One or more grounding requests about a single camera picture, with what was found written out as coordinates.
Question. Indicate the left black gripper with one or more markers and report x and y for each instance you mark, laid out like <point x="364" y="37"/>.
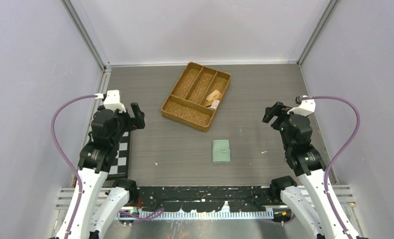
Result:
<point x="138" y="115"/>

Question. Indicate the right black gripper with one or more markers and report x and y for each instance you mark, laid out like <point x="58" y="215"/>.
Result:
<point x="276" y="109"/>

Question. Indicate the gold VIP card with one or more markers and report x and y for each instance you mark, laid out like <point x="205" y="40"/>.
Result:
<point x="215" y="95"/>

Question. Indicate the green card holder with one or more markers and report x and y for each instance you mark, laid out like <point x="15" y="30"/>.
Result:
<point x="221" y="151"/>

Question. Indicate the stack of cards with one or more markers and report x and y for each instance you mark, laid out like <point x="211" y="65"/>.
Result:
<point x="212" y="104"/>

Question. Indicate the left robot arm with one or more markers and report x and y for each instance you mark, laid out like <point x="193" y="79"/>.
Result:
<point x="84" y="219"/>

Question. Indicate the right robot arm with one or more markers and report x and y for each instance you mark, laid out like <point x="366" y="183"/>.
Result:
<point x="323" y="216"/>

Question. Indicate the black white chessboard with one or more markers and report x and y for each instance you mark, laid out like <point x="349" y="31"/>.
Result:
<point x="120" y="165"/>

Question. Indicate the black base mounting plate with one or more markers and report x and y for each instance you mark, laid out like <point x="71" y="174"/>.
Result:
<point x="201" y="207"/>

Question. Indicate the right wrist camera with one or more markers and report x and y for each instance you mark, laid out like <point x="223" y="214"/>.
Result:
<point x="306" y="106"/>

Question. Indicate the aluminium front rail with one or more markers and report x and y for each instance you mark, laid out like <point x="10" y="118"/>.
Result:
<point x="153" y="196"/>

